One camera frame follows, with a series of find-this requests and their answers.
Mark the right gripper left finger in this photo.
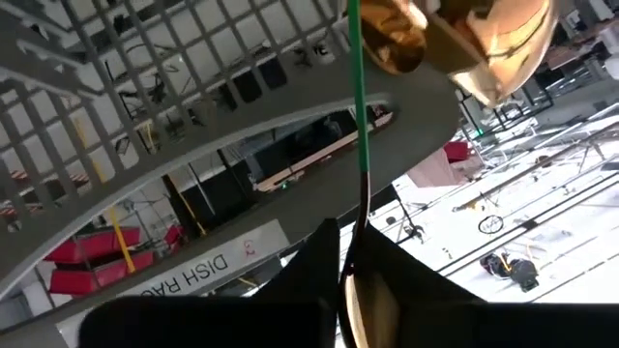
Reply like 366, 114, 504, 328
79, 217, 339, 348

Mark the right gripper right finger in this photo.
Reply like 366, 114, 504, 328
360, 224, 619, 348

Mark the white dish rag label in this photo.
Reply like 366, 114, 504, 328
57, 219, 291, 334

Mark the red storage bin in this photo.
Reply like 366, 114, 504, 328
45, 225, 142, 265
47, 250, 156, 296

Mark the pink hanging cloth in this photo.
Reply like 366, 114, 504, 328
405, 147, 465, 189

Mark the neighbouring wooden workbench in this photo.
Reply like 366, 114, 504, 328
253, 125, 393, 194

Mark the grey plastic cutlery basket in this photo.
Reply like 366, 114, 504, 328
0, 0, 463, 348

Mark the black ceiling cable reel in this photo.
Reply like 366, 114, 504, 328
478, 250, 541, 294

